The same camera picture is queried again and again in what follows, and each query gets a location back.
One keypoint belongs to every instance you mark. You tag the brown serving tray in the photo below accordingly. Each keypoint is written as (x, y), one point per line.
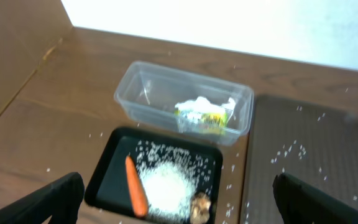
(317, 144)

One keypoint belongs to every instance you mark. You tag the black plastic bin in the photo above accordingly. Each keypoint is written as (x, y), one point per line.
(108, 188)

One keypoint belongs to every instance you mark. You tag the orange carrot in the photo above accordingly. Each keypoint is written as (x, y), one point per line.
(136, 191)

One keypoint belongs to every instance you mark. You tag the clear plastic bin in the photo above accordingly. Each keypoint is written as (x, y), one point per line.
(149, 92)

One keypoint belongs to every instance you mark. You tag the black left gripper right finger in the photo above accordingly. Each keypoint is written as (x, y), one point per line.
(299, 202)

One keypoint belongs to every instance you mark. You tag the white rice pile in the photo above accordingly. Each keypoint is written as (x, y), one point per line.
(171, 176)

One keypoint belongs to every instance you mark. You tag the foil snack wrapper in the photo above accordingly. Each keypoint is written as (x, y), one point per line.
(190, 121)

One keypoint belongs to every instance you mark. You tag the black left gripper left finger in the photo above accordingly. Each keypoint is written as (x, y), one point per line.
(57, 202)

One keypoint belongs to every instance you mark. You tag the brown shiitake mushroom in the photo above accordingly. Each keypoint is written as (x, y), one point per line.
(199, 210)

